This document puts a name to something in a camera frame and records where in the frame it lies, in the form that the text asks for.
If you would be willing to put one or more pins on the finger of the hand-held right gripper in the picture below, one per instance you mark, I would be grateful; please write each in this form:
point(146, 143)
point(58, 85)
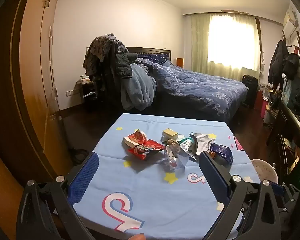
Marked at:
point(280, 190)

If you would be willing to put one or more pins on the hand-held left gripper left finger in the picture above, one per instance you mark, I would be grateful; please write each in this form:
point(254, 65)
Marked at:
point(83, 180)

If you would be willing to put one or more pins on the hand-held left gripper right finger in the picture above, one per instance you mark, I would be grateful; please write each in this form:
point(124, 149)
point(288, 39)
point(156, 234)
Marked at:
point(216, 180)

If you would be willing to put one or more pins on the white plastic bin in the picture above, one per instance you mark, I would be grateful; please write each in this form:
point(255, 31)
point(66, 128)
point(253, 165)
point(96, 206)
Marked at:
point(265, 171)

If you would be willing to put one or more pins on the dark blue snack bag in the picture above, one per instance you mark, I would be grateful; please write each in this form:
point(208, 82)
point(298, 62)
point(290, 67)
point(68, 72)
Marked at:
point(222, 153)

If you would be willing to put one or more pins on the silver foil wrapper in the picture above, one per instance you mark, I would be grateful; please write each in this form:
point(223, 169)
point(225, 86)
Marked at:
point(202, 140)

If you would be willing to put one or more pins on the clear plastic wrapper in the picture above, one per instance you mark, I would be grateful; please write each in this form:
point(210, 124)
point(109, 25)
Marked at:
point(173, 158)

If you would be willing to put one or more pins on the white and teal wrapper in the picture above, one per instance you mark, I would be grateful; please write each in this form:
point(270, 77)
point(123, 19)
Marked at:
point(181, 137)

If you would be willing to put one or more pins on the dark colourful snack wrapper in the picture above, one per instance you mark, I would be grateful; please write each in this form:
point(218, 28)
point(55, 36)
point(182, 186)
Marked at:
point(174, 143)

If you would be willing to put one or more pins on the red white snack packet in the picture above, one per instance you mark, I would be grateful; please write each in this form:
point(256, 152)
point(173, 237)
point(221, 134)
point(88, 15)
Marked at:
point(135, 139)

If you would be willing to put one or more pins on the red snack wrapper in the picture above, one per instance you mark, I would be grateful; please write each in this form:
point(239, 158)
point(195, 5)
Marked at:
point(146, 150)

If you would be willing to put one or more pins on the person's left hand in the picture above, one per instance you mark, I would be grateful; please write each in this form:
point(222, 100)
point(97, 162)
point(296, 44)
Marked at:
point(137, 237)

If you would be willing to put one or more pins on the dark wooden dresser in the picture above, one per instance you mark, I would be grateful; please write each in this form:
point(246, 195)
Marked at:
point(290, 135)

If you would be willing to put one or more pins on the light blue printed tablecloth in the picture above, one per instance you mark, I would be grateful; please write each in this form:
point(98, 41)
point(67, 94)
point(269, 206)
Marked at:
point(145, 200)

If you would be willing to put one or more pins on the dark nightstand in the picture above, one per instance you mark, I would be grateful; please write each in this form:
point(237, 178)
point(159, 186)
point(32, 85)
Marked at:
point(88, 90)

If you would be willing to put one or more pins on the bed with blue duvet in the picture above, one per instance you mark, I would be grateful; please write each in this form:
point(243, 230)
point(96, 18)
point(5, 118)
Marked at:
point(195, 90)

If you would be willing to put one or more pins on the black suitcase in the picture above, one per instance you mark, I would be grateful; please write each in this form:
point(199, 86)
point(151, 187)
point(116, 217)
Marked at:
point(249, 90)

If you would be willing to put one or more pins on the hanging black bag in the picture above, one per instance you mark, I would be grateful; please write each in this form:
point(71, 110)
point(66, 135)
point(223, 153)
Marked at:
point(291, 66)

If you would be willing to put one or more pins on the hanging black coat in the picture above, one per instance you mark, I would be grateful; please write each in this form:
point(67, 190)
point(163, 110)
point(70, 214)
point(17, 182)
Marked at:
point(277, 62)

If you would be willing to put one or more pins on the light blue fleece blanket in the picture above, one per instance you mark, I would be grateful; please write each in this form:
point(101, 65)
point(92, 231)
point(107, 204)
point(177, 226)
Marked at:
point(138, 87)

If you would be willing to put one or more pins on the wooden wardrobe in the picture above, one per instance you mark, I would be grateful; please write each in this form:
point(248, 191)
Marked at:
point(37, 80)

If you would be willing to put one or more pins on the orange wooden cabinet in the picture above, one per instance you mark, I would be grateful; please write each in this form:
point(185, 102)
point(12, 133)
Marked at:
point(180, 62)

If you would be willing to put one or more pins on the pile of dark clothes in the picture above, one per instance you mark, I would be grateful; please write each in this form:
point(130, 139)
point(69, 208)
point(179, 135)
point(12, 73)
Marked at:
point(107, 57)

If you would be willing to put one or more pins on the sheer window curtain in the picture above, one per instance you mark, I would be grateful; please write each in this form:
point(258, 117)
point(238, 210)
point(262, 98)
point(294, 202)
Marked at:
point(227, 45)

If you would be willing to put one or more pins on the wall air conditioner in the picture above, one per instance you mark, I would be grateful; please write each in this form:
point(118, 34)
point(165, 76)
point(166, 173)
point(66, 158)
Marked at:
point(291, 22)

